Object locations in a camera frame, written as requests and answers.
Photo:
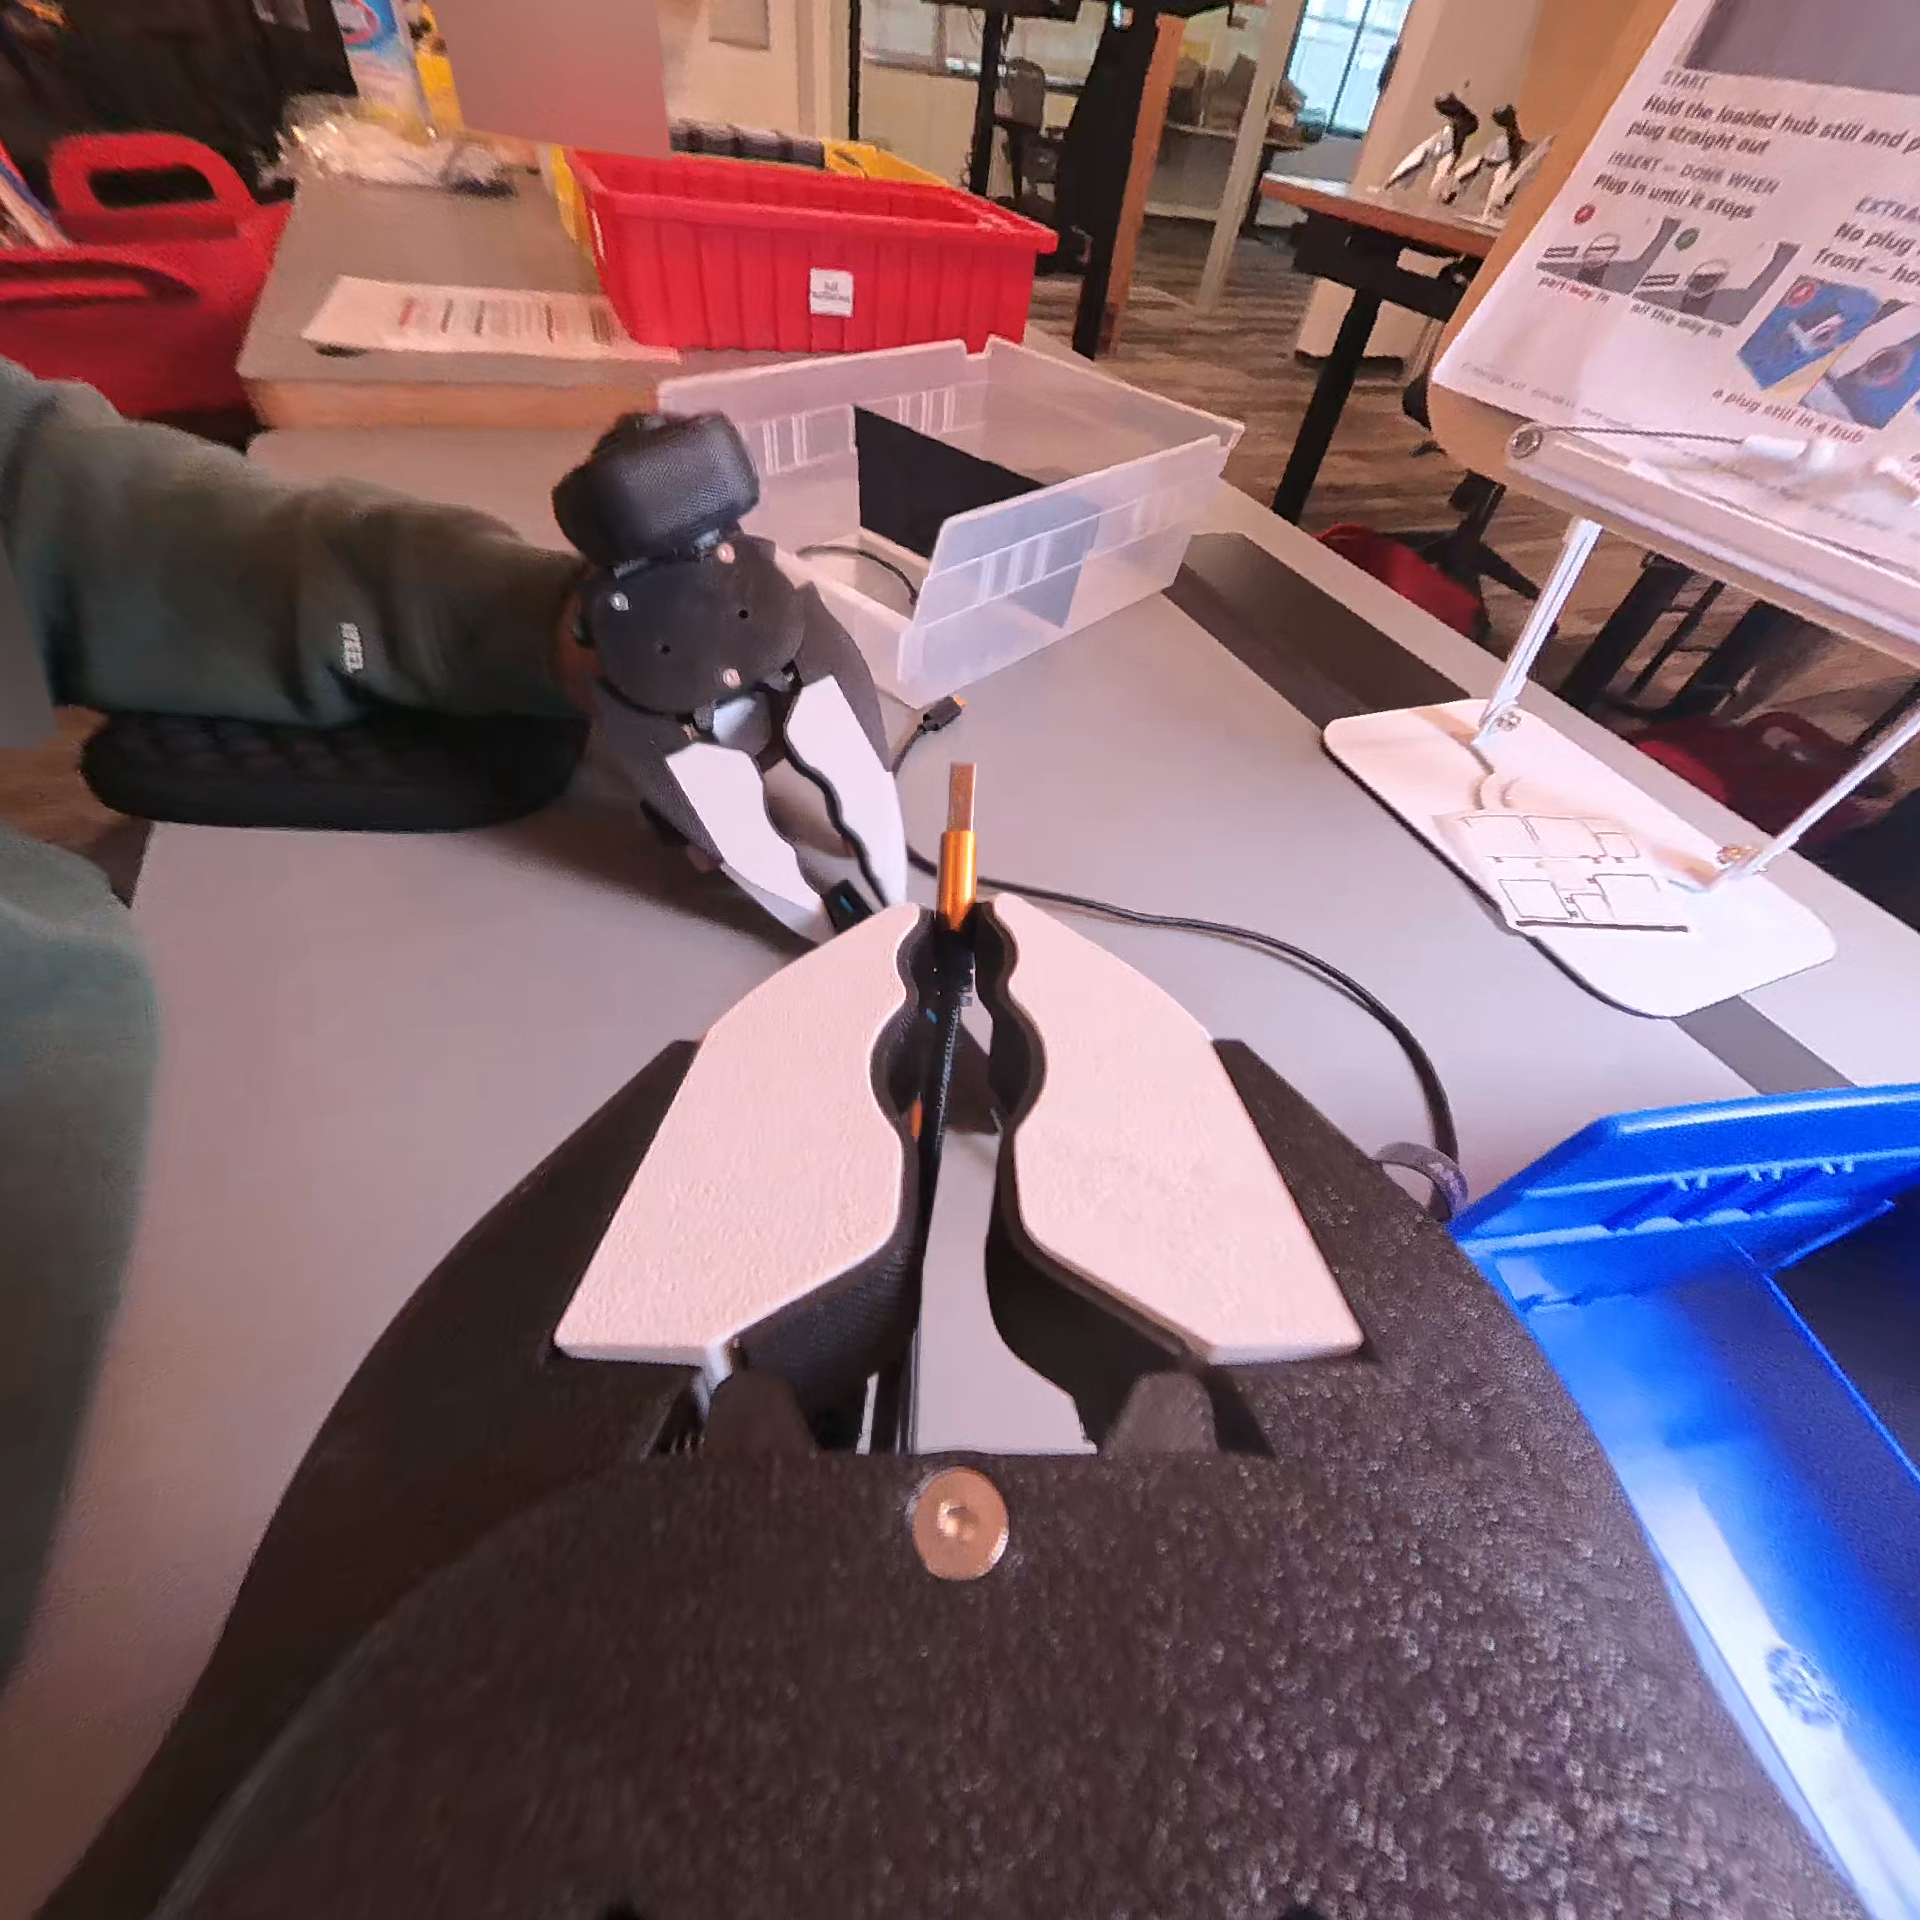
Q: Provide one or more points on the blue plastic bin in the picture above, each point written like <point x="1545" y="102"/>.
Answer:
<point x="1650" y="1198"/>

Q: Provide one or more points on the clear plastic bag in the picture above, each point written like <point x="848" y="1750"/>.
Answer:
<point x="389" y="140"/>

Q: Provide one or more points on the red bag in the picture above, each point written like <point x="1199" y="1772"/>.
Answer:
<point x="1754" y="765"/>
<point x="1395" y="579"/>

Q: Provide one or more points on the wooden standing desk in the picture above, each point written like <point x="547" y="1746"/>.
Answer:
<point x="1135" y="180"/>
<point x="1349" y="202"/>

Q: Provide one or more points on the slim black usb hub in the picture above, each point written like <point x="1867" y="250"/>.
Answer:
<point x="848" y="903"/>

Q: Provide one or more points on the red plastic bin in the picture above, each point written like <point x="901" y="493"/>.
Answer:
<point x="719" y="285"/>

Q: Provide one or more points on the printed instruction sheet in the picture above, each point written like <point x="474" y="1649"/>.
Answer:
<point x="1681" y="226"/>

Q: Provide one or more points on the black chair armrest pad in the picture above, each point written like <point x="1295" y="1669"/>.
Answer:
<point x="332" y="782"/>

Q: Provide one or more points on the black divider panel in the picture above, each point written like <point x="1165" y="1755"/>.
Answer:
<point x="932" y="480"/>

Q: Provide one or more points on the printed paper sheet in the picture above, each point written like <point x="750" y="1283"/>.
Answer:
<point x="481" y="319"/>

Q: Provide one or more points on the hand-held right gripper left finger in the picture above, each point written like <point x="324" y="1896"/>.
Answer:
<point x="750" y="1185"/>

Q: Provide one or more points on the blue white packet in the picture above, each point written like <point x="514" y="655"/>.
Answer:
<point x="377" y="59"/>

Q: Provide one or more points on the small line drawing paper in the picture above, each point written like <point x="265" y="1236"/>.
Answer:
<point x="1558" y="871"/>

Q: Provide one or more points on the person's teal sweatshirt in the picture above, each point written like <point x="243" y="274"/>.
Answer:
<point x="61" y="1198"/>

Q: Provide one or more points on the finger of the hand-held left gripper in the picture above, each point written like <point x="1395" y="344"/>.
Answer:
<point x="858" y="782"/>
<point x="735" y="817"/>

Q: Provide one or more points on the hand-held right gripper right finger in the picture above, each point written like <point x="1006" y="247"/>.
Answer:
<point x="1170" y="1185"/>

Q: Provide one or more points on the white document stand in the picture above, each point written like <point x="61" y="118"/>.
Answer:
<point x="1395" y="749"/>

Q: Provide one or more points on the person's left forearm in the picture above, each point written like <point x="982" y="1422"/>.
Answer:
<point x="226" y="569"/>

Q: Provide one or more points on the clear plastic bin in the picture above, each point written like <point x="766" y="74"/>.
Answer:
<point x="1078" y="569"/>

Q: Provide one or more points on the yellow plastic bin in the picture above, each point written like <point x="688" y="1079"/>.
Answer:
<point x="901" y="163"/>

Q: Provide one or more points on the grey side table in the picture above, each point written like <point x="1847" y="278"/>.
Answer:
<point x="345" y="238"/>

